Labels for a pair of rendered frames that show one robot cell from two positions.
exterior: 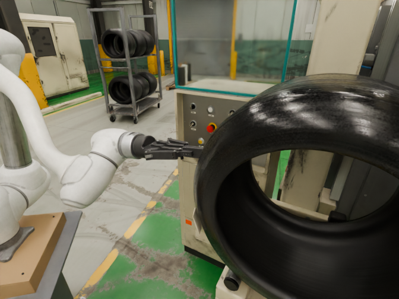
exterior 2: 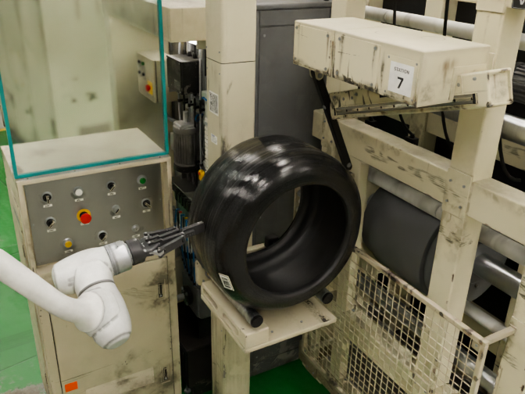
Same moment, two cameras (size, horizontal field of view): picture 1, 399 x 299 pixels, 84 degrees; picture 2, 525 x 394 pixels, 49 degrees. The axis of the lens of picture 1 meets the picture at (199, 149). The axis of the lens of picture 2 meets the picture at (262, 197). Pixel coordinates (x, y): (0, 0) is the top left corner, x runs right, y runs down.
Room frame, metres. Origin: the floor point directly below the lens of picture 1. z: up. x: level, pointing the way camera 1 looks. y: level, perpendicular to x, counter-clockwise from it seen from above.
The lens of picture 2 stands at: (-0.41, 1.19, 2.04)
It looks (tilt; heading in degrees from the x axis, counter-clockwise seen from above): 25 degrees down; 302
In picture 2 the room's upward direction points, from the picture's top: 1 degrees clockwise
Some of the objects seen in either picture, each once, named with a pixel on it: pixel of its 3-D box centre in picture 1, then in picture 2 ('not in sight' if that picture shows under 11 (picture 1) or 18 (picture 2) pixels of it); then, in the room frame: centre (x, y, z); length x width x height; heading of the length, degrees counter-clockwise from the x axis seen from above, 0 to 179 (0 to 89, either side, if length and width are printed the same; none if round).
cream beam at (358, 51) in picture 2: not in sight; (379, 55); (0.22, -0.50, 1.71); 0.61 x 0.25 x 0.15; 152
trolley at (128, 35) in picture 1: (132, 67); not in sight; (4.70, 1.33, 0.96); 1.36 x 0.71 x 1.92; 162
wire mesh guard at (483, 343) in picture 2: not in sight; (373, 348); (0.11, -0.48, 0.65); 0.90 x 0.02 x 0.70; 152
